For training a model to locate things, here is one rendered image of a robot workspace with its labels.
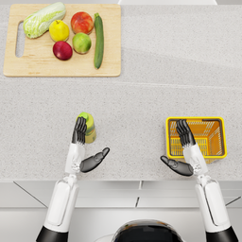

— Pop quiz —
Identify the yellow slatted basket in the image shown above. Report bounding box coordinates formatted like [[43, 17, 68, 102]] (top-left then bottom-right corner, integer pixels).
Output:
[[165, 116, 228, 164]]

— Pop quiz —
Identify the green tea bottle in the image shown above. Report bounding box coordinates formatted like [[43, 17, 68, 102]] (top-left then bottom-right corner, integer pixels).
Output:
[[77, 112, 97, 145]]

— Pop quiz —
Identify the wooden cutting board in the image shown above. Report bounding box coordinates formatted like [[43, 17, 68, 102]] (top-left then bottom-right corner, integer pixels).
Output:
[[3, 3, 122, 78]]

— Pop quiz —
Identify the dark round robot body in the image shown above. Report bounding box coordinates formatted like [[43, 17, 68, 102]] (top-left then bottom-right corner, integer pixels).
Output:
[[111, 219, 185, 242]]

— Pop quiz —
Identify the dark red apple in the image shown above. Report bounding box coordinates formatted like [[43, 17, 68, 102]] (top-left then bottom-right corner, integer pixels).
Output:
[[52, 41, 74, 61]]

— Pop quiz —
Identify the green apple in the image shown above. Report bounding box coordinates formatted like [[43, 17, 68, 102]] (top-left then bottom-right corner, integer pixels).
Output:
[[72, 31, 93, 55]]

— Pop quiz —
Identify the green cucumber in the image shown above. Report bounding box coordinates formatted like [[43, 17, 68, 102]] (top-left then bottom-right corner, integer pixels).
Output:
[[93, 12, 105, 70]]

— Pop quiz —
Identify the yellow lemon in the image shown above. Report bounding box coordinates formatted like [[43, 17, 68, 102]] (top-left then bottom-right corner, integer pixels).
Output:
[[48, 19, 71, 43]]

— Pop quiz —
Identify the napa cabbage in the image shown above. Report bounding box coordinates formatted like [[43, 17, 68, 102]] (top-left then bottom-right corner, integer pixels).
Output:
[[22, 1, 67, 40]]

